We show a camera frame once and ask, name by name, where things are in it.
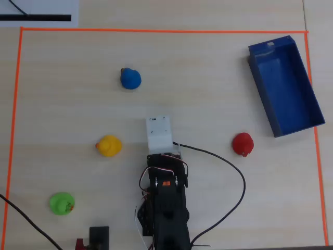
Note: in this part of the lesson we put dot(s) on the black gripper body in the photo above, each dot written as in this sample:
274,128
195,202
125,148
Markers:
163,158

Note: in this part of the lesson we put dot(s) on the red rubber duck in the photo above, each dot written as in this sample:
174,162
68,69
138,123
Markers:
242,144

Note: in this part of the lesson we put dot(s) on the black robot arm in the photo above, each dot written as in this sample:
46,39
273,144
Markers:
169,211

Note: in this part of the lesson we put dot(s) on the yellow rubber duck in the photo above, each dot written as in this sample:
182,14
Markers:
109,146

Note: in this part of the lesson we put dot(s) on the blue rubber duck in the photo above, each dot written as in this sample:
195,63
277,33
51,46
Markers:
130,79

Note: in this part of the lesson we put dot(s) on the green rubber duck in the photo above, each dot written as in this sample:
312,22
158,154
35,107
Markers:
61,203

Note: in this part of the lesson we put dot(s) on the blue plastic box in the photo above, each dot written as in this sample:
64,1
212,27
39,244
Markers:
286,88

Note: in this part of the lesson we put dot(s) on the black zip tie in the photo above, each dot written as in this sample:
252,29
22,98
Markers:
201,245

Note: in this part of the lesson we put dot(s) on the red clamp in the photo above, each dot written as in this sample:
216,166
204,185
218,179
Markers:
79,244

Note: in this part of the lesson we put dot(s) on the orange tape border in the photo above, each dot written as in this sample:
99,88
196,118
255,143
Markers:
156,31

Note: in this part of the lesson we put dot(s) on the white paper with black stripe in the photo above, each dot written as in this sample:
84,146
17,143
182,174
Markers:
52,6

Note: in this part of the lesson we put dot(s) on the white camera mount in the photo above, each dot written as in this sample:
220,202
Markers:
159,132

